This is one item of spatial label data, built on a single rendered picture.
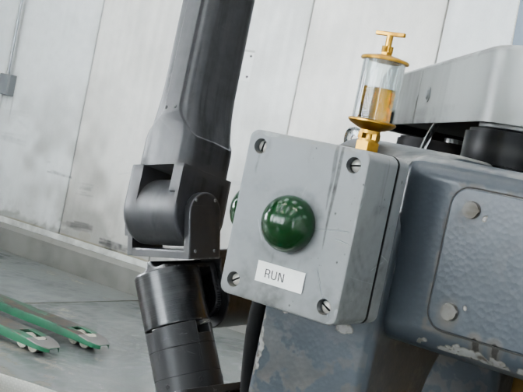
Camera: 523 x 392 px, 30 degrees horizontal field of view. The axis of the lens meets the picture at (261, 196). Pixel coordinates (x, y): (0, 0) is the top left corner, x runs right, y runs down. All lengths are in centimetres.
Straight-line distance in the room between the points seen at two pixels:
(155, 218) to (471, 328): 37
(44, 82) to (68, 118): 45
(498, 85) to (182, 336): 34
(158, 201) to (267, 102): 612
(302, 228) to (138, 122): 716
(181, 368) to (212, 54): 27
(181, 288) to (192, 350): 5
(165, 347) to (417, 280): 33
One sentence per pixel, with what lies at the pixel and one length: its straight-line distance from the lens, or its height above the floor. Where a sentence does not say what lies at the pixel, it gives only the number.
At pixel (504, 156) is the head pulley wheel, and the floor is 135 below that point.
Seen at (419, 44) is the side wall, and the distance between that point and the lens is 641.
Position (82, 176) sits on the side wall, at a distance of 800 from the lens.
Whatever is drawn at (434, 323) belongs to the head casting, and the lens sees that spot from 52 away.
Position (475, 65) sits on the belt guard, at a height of 140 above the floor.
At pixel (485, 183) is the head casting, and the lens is 52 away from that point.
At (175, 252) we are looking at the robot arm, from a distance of 81.
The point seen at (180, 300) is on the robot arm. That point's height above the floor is 118.
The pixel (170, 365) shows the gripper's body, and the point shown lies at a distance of 81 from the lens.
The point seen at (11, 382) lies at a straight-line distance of 102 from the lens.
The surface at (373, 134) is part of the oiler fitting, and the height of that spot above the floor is 134.
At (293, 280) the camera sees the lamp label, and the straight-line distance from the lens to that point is 50.
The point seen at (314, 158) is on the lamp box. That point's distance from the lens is 50.
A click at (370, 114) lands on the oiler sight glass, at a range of 57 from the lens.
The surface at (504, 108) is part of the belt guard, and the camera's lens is 64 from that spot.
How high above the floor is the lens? 132
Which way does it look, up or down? 3 degrees down
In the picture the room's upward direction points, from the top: 12 degrees clockwise
